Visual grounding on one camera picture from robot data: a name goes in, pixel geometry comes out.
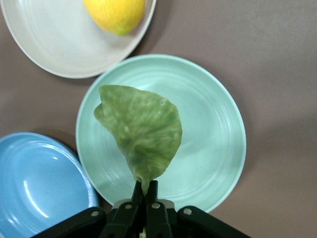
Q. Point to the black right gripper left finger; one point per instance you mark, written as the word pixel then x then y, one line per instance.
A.
pixel 123 220

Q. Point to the yellow lemon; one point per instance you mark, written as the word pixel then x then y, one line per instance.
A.
pixel 116 15

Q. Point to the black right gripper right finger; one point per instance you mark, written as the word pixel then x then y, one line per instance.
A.
pixel 157 220

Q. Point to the beige round plate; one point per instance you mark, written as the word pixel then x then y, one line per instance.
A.
pixel 62 44

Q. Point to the mint green round plate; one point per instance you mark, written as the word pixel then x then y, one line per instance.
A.
pixel 210 124

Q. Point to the blue round plate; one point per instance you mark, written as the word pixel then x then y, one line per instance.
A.
pixel 37 178

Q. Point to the green lettuce leaf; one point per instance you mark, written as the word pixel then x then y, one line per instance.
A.
pixel 141 129

